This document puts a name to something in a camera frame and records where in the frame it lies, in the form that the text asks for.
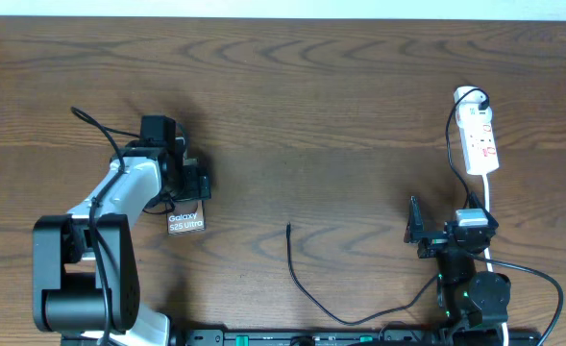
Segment Galaxy S25 Ultra smartphone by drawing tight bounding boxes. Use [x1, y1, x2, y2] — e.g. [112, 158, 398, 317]
[166, 200, 206, 235]

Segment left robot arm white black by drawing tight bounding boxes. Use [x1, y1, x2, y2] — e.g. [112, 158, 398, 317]
[32, 137, 210, 345]

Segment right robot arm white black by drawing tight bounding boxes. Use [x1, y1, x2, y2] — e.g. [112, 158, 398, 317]
[404, 195, 511, 345]

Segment white power strip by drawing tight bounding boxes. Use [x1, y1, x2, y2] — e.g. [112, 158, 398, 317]
[454, 86, 500, 176]

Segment white power strip cord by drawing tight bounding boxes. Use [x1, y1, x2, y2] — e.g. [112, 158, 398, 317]
[481, 173, 510, 346]

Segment black charger cable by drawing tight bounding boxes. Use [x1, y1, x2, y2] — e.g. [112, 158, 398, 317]
[285, 86, 491, 327]

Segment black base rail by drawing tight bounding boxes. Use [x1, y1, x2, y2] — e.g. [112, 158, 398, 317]
[61, 328, 543, 346]

